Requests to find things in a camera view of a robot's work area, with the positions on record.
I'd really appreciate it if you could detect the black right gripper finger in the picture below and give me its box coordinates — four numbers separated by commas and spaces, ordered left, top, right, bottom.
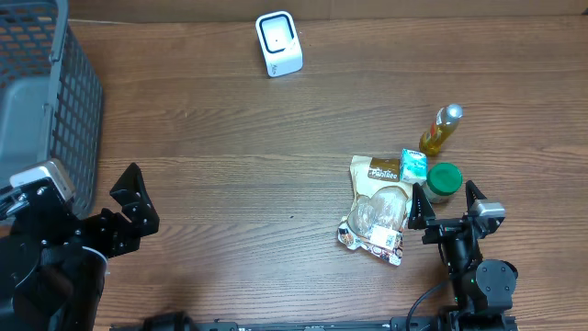
465, 180, 486, 202
408, 183, 435, 230

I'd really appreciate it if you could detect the green lid jar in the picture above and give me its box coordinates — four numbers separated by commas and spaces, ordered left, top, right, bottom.
423, 163, 463, 203

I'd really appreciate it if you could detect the brown nut pouch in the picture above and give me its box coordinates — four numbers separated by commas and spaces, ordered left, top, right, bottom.
346, 155, 413, 249

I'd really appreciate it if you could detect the teal tissue pack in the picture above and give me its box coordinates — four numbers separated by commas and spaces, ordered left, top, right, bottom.
400, 149, 427, 184

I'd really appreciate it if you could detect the yellow drink bottle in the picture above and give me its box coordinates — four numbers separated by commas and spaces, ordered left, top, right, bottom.
419, 104, 463, 155

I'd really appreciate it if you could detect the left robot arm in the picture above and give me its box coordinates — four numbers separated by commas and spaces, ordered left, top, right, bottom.
1, 158, 160, 330

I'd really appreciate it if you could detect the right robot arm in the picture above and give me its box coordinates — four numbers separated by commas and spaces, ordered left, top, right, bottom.
404, 180, 518, 331

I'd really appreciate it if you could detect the white barcode scanner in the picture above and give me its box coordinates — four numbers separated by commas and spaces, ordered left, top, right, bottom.
255, 10, 303, 78

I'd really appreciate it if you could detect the grey plastic mesh basket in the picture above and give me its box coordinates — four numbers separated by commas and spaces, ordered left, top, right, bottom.
1, 0, 104, 218

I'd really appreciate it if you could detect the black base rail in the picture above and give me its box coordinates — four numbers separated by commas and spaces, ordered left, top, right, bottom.
109, 312, 520, 331

